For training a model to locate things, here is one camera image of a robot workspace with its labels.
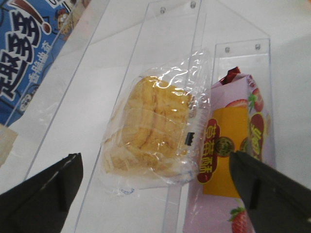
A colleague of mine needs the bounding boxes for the bread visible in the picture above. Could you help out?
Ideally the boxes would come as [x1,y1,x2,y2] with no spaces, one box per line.
[101,49,211,195]

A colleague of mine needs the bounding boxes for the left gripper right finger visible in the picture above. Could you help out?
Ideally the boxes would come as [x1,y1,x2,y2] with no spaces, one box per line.
[229,151,311,233]

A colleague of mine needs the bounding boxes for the blue cookie bag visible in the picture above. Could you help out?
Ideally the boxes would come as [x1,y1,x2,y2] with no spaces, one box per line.
[0,0,90,127]

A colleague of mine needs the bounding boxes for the pink strawberry snack pack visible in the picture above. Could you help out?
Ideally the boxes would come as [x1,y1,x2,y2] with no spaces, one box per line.
[183,67,275,233]

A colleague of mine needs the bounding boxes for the left clear acrylic shelf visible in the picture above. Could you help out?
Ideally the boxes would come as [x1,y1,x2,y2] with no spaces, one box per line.
[30,0,271,233]

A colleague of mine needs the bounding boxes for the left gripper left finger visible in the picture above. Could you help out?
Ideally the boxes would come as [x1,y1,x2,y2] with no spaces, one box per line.
[0,153,84,233]

